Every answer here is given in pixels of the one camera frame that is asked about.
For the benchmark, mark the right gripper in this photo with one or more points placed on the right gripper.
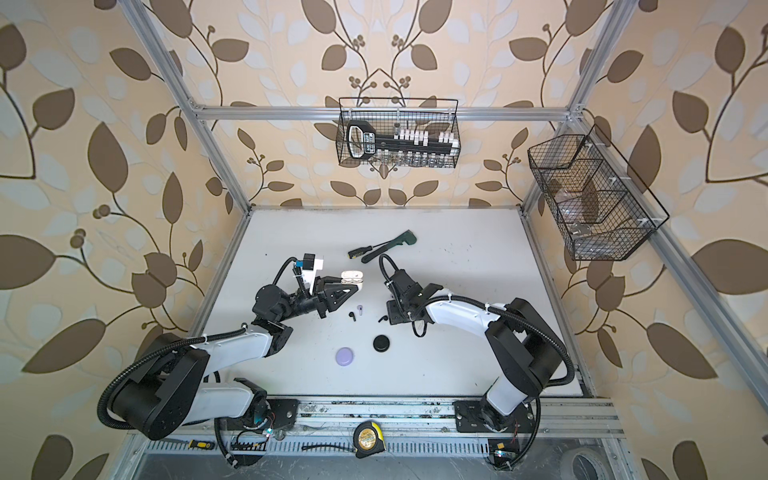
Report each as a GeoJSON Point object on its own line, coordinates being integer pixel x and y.
{"type": "Point", "coordinates": [393, 314]}

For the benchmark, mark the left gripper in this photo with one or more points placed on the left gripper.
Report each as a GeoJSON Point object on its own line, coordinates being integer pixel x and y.
{"type": "Point", "coordinates": [323, 297]}

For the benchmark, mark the cream earbud charging case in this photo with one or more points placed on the cream earbud charging case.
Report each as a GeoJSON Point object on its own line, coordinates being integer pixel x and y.
{"type": "Point", "coordinates": [352, 277]}

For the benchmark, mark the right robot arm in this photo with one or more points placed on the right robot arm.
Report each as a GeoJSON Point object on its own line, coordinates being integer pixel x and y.
{"type": "Point", "coordinates": [530, 355]}

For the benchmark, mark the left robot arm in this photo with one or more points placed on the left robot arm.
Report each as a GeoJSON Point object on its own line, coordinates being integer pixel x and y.
{"type": "Point", "coordinates": [176, 382]}

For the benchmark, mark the purple round charging case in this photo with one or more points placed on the purple round charging case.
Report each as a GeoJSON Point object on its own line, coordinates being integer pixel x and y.
{"type": "Point", "coordinates": [344, 356]}

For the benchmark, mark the black yellow screwdriver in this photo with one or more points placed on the black yellow screwdriver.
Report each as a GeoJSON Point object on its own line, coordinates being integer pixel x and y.
{"type": "Point", "coordinates": [368, 251]}

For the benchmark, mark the green pipe wrench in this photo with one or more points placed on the green pipe wrench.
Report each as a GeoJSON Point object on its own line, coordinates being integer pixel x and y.
{"type": "Point", "coordinates": [406, 238]}

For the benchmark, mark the yellow black tape measure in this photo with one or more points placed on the yellow black tape measure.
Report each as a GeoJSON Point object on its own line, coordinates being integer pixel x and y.
{"type": "Point", "coordinates": [368, 440]}

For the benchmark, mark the black socket tool set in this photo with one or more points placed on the black socket tool set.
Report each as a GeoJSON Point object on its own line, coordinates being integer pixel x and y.
{"type": "Point", "coordinates": [364, 142]}

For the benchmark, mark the grey tape roll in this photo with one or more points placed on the grey tape roll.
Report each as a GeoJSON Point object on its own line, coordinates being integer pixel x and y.
{"type": "Point", "coordinates": [584, 464]}

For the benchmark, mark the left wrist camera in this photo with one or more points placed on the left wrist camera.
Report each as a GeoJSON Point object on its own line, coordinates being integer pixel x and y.
{"type": "Point", "coordinates": [306, 272]}

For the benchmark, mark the back wire basket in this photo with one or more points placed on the back wire basket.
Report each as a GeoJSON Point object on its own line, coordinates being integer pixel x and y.
{"type": "Point", "coordinates": [433, 114]}

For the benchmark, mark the wire basket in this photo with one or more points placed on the wire basket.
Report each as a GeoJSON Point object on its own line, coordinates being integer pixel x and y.
{"type": "Point", "coordinates": [433, 114]}
{"type": "Point", "coordinates": [602, 207]}

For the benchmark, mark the small yellow-handled screwdriver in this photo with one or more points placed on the small yellow-handled screwdriver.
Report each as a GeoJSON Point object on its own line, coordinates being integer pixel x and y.
{"type": "Point", "coordinates": [192, 444]}

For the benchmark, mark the right wire basket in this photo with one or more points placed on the right wire basket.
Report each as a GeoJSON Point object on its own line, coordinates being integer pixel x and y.
{"type": "Point", "coordinates": [602, 207]}

